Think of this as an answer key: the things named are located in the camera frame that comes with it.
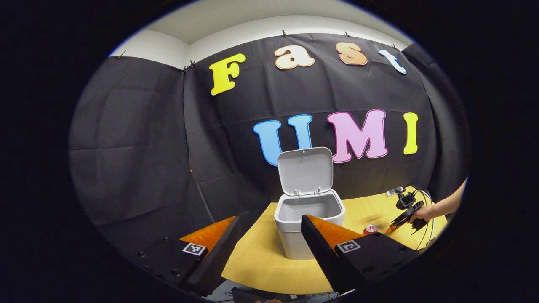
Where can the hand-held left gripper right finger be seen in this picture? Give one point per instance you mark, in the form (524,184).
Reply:
(324,261)

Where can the black backdrop cloth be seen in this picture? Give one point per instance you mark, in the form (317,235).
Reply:
(147,147)

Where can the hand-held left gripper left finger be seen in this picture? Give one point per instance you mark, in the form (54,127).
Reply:
(217,261)

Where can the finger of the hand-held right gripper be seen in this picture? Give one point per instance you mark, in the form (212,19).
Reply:
(400,221)

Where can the white desktop garbage bin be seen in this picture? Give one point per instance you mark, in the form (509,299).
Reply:
(305,172)

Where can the orange pop can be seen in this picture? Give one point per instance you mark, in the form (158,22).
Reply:
(370,229)

